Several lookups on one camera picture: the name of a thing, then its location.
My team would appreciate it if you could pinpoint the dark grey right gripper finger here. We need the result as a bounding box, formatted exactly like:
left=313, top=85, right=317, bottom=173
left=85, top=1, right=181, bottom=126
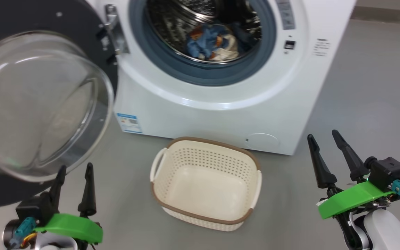
left=331, top=129, right=370, bottom=183
left=307, top=134, right=338, bottom=190

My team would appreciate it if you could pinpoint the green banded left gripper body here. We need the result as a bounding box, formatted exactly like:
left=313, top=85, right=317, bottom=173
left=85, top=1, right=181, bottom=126
left=33, top=213, right=104, bottom=244

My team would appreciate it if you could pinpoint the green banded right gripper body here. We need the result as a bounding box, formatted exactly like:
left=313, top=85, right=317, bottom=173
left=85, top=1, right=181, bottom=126
left=317, top=181, right=397, bottom=220

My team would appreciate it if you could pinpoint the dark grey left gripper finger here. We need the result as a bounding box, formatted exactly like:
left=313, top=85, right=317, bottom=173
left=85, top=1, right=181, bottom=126
left=42, top=165, right=67, bottom=218
left=77, top=162, right=97, bottom=218

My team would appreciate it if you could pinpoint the dark round glass washer door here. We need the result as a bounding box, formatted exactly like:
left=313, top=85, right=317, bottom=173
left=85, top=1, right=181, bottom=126
left=0, top=0, right=119, bottom=209

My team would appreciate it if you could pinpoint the blue and orange clothes bundle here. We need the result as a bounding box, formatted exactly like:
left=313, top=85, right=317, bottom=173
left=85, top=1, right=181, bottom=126
left=185, top=23, right=240, bottom=62

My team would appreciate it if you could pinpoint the cream perforated laundry basket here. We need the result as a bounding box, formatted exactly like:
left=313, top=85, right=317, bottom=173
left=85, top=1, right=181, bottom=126
left=149, top=136, right=263, bottom=232

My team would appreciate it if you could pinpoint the white front-load washing machine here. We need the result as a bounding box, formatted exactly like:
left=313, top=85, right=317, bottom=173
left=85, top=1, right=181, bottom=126
left=85, top=0, right=357, bottom=156

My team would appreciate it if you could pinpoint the silver metal door hinge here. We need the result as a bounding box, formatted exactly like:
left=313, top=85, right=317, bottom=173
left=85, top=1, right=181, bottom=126
left=104, top=4, right=130, bottom=56

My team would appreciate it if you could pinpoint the round white filter cover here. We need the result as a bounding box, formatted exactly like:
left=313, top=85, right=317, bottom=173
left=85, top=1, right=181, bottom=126
left=247, top=133, right=280, bottom=151

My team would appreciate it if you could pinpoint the blue energy label sticker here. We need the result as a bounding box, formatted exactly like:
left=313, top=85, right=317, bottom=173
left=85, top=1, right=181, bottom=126
left=116, top=112, right=143, bottom=134

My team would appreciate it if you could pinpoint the grey warning sticker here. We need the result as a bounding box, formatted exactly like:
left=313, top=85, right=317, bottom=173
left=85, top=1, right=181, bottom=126
left=275, top=0, right=296, bottom=31

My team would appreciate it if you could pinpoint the teal left camera cable plug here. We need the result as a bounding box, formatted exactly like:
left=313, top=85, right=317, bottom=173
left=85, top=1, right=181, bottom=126
left=10, top=217, right=36, bottom=248

